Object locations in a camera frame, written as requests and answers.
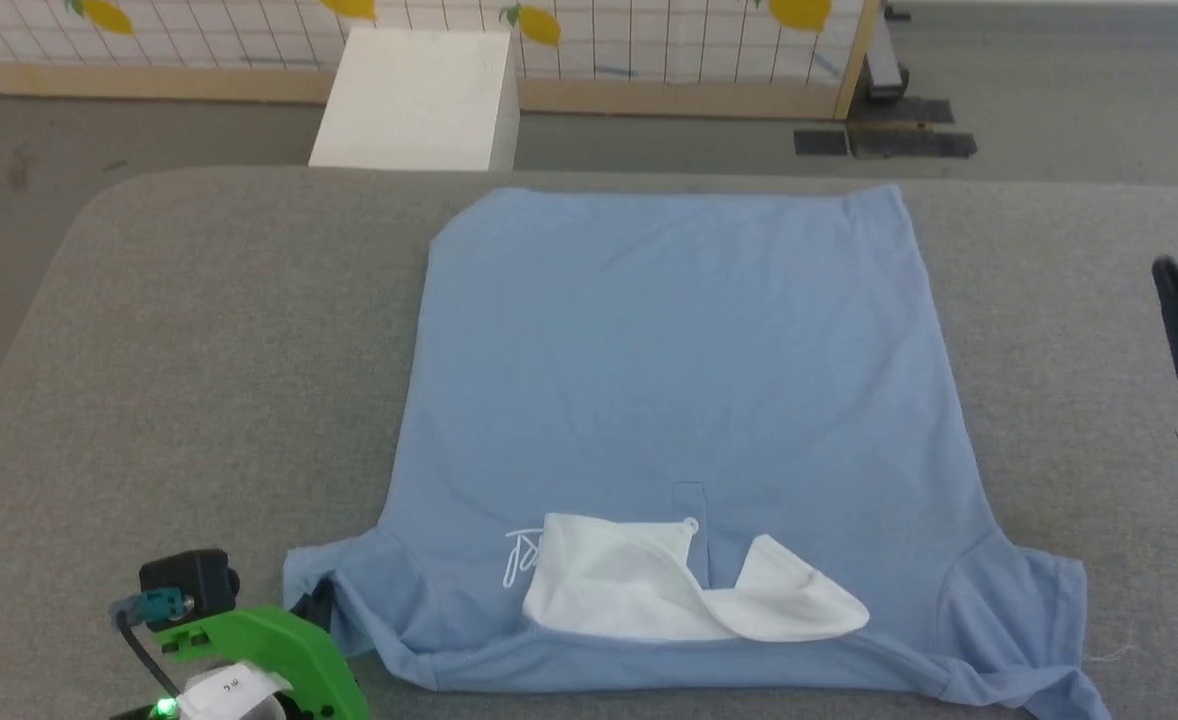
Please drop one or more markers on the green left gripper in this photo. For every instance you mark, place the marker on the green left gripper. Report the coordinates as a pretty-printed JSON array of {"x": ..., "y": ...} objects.
[{"x": 289, "y": 650}]

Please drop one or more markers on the light blue polo shirt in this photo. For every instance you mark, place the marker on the light blue polo shirt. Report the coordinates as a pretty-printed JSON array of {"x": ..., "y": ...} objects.
[{"x": 669, "y": 350}]

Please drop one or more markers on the large black floor tape patch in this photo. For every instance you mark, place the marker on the large black floor tape patch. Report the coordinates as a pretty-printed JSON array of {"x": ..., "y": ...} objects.
[{"x": 909, "y": 140}]

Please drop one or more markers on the grey wheeled metal base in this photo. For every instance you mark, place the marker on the grey wheeled metal base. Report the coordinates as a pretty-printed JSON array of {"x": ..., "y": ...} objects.
[{"x": 884, "y": 65}]

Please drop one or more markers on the small black floor tape patch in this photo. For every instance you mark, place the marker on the small black floor tape patch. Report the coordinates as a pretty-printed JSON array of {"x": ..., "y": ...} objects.
[{"x": 820, "y": 142}]

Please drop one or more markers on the white rectangular box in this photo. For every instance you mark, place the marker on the white rectangular box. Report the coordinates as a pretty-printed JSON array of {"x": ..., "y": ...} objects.
[{"x": 419, "y": 100}]

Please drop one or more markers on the wooden framed grid screen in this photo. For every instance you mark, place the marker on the wooden framed grid screen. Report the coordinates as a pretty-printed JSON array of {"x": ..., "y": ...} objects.
[{"x": 649, "y": 95}]

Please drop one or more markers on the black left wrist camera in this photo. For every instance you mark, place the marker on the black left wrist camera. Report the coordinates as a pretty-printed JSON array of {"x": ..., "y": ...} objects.
[{"x": 189, "y": 575}]

